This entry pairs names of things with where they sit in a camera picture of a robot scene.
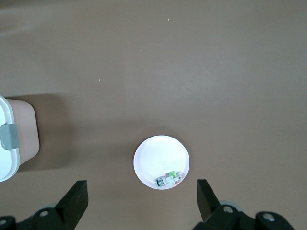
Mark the pink round plate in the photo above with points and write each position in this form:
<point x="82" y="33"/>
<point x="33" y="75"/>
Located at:
<point x="158" y="158"/>

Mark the white lidded storage box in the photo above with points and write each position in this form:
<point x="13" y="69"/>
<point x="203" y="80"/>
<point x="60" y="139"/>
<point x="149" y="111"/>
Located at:
<point x="7" y="163"/>

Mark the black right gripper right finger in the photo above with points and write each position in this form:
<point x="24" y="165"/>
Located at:
<point x="211" y="210"/>

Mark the green push button switch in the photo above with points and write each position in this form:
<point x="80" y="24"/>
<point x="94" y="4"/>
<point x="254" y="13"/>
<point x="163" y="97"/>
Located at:
<point x="168" y="179"/>

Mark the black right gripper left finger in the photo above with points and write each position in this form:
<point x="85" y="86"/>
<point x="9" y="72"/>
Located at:
<point x="72" y="206"/>

